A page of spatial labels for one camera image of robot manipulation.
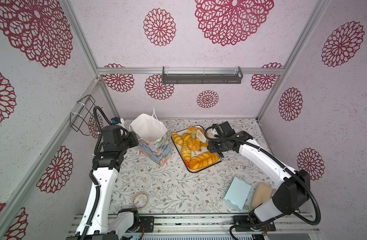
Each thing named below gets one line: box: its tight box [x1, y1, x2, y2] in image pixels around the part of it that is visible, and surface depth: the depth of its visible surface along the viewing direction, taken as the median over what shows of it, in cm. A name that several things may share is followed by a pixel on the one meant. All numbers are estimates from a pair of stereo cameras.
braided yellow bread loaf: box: [188, 151, 220, 170], surface depth 94 cm
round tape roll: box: [133, 192, 149, 209], surface depth 83 cm
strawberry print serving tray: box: [171, 125, 222, 173], surface depth 99 cm
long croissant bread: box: [181, 143, 192, 162], surface depth 98 cm
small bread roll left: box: [171, 131, 184, 146], surface depth 105 cm
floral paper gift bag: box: [130, 107, 173, 167], surface depth 89 cm
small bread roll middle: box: [182, 132, 192, 143], surface depth 107 cm
